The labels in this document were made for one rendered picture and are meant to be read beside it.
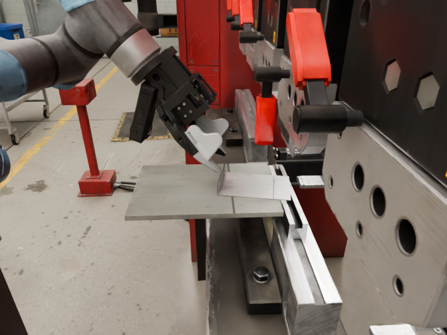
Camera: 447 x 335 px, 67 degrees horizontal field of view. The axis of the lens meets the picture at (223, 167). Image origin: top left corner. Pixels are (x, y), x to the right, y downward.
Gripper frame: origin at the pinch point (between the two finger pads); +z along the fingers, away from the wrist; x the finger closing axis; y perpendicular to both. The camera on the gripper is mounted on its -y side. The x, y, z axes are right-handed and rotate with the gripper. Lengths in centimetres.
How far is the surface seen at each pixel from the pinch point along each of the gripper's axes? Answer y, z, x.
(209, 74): -16, -8, 82
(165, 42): -229, -83, 681
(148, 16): -36, -48, 129
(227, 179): -1.3, 5.0, 1.2
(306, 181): 10.2, 14.4, 2.3
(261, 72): 19.1, -9.9, -15.6
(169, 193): -9.0, -1.2, -4.8
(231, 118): -14, 8, 62
